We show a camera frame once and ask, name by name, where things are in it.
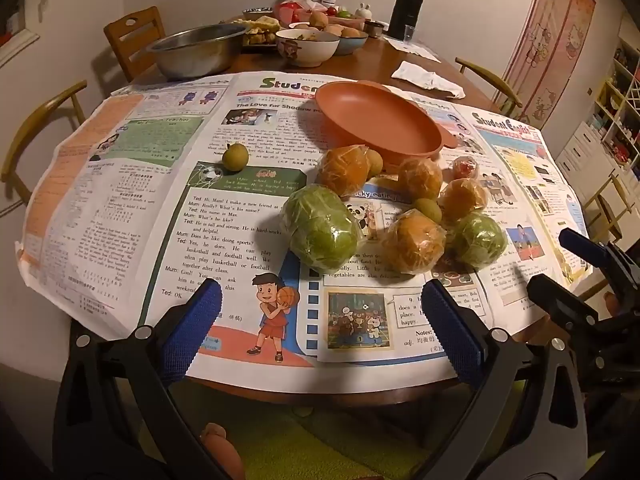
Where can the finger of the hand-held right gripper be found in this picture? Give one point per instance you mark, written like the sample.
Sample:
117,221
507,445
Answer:
582,247
560,300

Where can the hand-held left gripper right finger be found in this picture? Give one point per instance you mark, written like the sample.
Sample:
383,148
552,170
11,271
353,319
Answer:
452,330

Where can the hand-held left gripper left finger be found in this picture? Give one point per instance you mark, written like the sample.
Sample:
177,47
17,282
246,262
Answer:
197,330

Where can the small green fruit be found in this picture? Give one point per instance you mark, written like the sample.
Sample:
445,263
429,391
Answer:
477,240

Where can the orange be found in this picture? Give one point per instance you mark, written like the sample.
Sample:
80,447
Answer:
412,244
462,199
419,177
345,170

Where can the small yellow-green fruit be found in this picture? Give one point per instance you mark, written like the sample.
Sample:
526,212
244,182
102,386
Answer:
376,162
234,156
426,208

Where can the small red fruit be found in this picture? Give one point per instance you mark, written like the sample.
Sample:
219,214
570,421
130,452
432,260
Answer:
465,166

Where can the large green fruit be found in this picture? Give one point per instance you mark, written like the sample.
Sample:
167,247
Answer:
320,227

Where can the orange plastic plate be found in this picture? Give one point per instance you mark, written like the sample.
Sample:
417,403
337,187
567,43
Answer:
380,120

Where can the newspaper with panda picture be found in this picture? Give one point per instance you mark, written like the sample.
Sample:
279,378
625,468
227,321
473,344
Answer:
405,315

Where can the curved wooden armchair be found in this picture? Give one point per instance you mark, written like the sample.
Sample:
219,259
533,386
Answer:
35,110
602,192
480,66

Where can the newspaper with schoolchildren cartoons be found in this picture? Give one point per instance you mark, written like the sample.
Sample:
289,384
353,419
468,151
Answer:
522,245

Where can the white drawer cabinet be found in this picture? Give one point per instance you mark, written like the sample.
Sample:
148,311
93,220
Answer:
575,150

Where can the newspaper with yellow note panel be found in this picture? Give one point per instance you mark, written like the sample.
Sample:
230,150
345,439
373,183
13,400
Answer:
525,160

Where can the white shelf unit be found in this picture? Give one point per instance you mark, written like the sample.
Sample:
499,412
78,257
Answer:
617,110

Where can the newspaper with green panels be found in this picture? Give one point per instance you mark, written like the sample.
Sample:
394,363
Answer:
150,185

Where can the person's green fleece clothing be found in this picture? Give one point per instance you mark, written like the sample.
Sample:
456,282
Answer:
325,445

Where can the pink cartoon door curtain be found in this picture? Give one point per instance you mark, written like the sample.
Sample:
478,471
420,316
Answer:
550,35

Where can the crumpled white tissue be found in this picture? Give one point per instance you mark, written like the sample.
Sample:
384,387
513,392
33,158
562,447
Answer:
425,79

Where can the flat white paper sheet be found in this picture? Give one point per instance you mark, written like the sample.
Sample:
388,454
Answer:
420,50

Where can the drinking glass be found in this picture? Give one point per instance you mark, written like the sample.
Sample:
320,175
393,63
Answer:
409,33

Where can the stainless steel bowl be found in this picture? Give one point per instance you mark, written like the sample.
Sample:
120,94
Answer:
195,47

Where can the black thermos bottle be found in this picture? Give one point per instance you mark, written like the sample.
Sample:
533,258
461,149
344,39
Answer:
406,5

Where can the white patterned bowl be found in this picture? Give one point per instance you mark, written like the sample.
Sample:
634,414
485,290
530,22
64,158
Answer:
307,50

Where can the blue enamel bowl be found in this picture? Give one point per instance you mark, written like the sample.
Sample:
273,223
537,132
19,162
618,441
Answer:
352,45

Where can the small steel cup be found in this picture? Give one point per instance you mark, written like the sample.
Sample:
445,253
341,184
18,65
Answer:
373,29

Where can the plate of fried food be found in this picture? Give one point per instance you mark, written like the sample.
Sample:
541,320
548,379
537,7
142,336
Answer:
260,32

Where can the wooden chair back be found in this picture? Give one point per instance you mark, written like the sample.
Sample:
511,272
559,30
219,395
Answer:
150,22

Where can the orange fruit tray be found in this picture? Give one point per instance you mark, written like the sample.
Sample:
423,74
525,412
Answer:
352,22

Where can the white rabbit figurine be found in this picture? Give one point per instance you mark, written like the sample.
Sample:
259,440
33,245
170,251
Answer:
362,10

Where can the small patterned dish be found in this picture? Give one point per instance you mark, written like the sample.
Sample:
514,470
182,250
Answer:
257,11

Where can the red packet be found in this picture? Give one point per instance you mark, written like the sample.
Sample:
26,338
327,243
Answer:
288,11

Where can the green round fruit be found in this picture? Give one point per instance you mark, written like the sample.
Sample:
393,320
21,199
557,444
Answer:
344,11

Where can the white crumpled wrapper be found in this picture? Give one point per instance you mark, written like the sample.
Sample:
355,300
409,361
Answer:
306,0

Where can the window with white frame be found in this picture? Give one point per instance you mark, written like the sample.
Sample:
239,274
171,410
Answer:
25,37

